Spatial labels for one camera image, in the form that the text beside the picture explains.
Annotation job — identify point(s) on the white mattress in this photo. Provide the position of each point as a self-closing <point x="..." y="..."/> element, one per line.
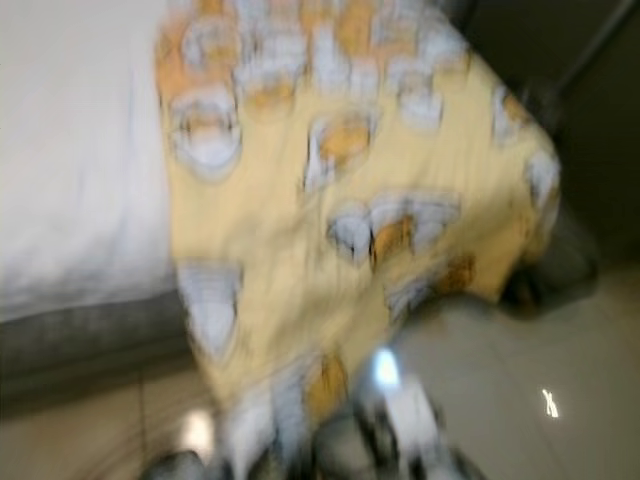
<point x="80" y="150"/>

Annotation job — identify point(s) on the yellow cartoon print blanket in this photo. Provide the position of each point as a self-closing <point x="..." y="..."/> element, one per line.
<point x="290" y="270"/>

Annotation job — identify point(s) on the dark cabinet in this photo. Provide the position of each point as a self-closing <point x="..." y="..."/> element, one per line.
<point x="580" y="100"/>

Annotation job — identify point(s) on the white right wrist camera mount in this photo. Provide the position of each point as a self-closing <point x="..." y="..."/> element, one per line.
<point x="415" y="420"/>

